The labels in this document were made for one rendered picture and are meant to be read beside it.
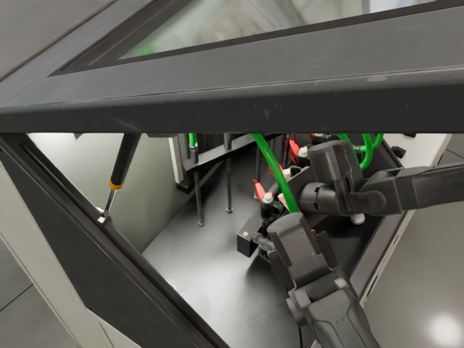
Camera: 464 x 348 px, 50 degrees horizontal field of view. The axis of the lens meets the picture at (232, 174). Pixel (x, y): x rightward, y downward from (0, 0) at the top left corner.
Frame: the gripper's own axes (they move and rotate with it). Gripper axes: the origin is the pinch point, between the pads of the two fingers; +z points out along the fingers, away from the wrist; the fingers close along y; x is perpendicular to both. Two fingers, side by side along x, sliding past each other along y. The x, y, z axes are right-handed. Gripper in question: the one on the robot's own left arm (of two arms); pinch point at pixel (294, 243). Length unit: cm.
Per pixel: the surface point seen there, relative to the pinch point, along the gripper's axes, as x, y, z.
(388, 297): 77, -35, 112
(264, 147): -19.3, -0.5, -7.1
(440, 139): 4, -49, 48
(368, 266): 20.0, -15.3, 23.3
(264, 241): 0.6, 5.1, 8.7
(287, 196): -10.7, -1.2, -8.1
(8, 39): -50, 32, -1
